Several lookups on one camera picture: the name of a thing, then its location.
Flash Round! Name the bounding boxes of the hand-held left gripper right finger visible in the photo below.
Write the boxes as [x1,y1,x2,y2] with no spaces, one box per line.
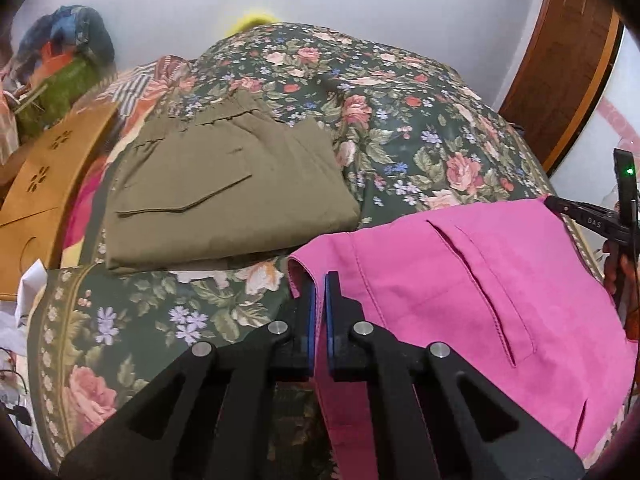
[324,271,587,480]

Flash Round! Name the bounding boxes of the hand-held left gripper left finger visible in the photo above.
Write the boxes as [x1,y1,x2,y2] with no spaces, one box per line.
[58,286,318,480]

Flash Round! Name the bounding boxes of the pile of colourful clothes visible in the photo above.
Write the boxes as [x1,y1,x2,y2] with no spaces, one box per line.
[0,5,117,141]

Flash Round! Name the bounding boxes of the yellow fluffy object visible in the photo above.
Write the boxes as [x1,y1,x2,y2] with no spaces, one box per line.
[224,7,279,39]

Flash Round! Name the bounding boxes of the person's right hand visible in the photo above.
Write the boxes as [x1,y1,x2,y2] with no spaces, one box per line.
[602,240,626,297]

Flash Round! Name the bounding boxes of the striped cloth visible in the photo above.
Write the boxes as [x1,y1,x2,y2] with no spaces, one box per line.
[88,55,197,126]

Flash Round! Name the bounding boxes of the pink pants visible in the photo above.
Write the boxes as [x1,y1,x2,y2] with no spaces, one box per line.
[287,196,640,480]

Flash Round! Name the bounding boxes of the floral bed cover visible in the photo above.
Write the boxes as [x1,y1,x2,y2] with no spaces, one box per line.
[26,22,626,476]

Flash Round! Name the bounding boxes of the white crumpled paper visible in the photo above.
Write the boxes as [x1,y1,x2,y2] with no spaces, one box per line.
[14,259,49,331]

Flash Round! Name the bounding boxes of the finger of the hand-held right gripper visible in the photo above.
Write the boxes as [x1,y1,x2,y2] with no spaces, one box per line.
[543,195,636,248]

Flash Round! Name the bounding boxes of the olive green folded pants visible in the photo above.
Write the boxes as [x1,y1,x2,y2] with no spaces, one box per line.
[104,89,362,275]

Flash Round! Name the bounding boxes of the wooden door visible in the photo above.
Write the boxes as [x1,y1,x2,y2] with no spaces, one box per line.
[497,0,626,175]

